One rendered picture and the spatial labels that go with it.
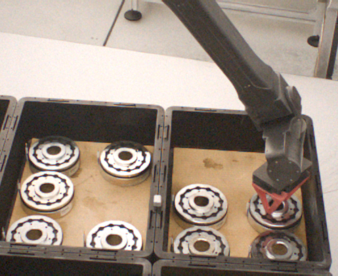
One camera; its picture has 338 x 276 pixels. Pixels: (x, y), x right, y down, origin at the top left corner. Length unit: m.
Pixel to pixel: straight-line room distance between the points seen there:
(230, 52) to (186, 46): 2.18
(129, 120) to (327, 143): 0.54
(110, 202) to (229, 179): 0.25
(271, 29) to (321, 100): 1.54
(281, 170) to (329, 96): 0.76
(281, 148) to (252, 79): 0.13
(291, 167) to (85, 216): 0.43
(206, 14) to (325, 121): 0.88
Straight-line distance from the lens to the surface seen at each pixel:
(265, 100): 1.28
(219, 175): 1.58
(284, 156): 1.27
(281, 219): 1.47
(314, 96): 2.02
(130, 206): 1.50
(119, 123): 1.60
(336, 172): 1.82
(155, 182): 1.41
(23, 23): 3.52
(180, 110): 1.56
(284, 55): 3.38
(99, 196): 1.52
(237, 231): 1.48
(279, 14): 3.40
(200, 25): 1.14
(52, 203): 1.47
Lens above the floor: 1.93
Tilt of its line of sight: 42 degrees down
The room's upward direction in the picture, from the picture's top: 3 degrees clockwise
